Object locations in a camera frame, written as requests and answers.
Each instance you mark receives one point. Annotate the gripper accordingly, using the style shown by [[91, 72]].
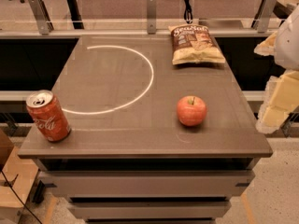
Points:
[[288, 42]]

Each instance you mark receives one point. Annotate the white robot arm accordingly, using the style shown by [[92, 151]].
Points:
[[283, 44]]

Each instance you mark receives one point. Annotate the red apple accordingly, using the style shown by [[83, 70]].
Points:
[[191, 110]]

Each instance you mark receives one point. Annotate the sea salt chips bag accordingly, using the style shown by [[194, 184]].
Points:
[[194, 44]]

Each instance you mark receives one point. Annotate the grey drawer cabinet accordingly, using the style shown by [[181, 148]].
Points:
[[147, 196]]

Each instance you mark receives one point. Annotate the red cola can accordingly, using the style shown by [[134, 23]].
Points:
[[45, 110]]

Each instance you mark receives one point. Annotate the wooden box at left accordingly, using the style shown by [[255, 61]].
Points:
[[16, 176]]

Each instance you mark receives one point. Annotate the right metal railing post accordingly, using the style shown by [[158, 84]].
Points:
[[264, 16]]

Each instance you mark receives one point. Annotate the metal railing post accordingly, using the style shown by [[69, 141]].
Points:
[[39, 12], [151, 17], [264, 16]]

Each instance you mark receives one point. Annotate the middle metal railing post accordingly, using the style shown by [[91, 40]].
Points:
[[151, 17]]

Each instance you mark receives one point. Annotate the horizontal metal rail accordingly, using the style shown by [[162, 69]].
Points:
[[80, 32]]

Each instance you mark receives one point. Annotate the left metal railing post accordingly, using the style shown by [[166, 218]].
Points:
[[39, 12]]

